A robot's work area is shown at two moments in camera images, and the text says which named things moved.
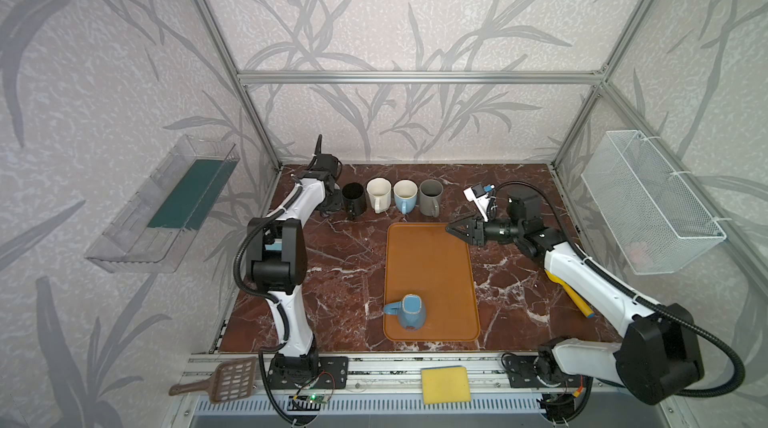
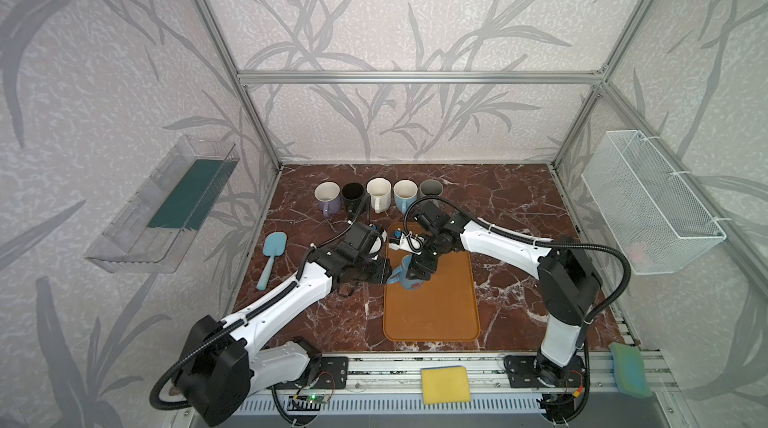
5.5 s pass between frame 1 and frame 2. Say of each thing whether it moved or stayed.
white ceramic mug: stayed
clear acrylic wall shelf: stayed
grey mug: stayed
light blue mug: stayed
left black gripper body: moved
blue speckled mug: moved
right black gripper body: moved
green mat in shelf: stayed
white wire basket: stayed
